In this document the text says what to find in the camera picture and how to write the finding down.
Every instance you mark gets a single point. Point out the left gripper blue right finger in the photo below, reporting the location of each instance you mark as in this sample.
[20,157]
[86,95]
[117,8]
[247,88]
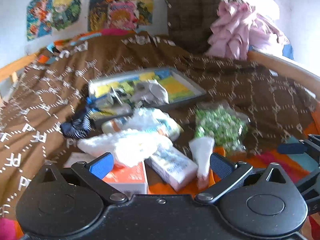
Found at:
[222,166]

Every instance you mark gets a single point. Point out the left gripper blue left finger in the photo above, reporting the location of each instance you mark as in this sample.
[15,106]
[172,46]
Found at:
[101,165]

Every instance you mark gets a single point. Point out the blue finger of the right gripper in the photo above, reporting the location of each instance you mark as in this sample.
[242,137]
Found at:
[294,148]
[310,183]

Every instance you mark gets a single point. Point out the white lace sock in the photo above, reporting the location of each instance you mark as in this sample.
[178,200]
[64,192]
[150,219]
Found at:
[201,149]

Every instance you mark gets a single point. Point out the white fluffy cloth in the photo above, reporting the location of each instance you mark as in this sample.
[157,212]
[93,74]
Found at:
[128,147]

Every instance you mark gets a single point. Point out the navy striped sock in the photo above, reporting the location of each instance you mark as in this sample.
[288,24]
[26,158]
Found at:
[79,126]

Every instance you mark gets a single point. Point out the colourful patterned towel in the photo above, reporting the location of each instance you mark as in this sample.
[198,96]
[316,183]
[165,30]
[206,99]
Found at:
[147,120]

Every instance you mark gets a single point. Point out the orange silicone cup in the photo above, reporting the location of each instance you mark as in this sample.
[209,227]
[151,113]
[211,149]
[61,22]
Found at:
[212,164]

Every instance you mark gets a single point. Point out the grey drawstring pouch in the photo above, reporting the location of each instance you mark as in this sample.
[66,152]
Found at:
[151,92]

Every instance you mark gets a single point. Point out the colourful striped bedsheet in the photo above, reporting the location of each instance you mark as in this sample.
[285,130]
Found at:
[275,159]

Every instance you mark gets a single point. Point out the orange and white box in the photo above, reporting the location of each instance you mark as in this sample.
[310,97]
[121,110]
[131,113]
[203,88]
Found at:
[128,180]

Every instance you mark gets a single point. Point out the jar of green stars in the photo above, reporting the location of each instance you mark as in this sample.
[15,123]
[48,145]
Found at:
[222,123]

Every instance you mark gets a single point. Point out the white blue small box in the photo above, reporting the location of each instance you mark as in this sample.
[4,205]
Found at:
[175,168]

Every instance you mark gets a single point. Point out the brown PF patterned blanket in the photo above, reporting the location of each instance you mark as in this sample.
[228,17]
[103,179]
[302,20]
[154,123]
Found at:
[46,95]

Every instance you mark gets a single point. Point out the grey tray with drawing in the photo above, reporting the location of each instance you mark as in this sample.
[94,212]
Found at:
[112,94]

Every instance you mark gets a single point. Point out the pink shirt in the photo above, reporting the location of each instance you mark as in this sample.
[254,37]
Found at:
[240,27]

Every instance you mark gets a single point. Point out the pink girl poster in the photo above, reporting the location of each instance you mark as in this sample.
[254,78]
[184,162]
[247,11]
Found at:
[123,15]

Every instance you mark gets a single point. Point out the blond boy drawing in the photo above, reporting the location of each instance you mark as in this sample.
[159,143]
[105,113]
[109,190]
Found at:
[65,13]

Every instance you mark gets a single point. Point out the brown quilted jacket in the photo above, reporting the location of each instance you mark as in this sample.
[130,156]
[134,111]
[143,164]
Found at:
[189,22]

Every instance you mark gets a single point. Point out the orange hair girl drawing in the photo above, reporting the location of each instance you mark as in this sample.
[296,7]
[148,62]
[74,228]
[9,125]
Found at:
[39,16]

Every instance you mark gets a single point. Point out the dark sea drawing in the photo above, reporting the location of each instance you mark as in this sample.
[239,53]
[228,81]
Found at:
[98,13]

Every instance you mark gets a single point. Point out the wooden bed rail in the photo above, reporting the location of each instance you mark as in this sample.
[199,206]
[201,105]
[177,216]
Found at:
[286,67]

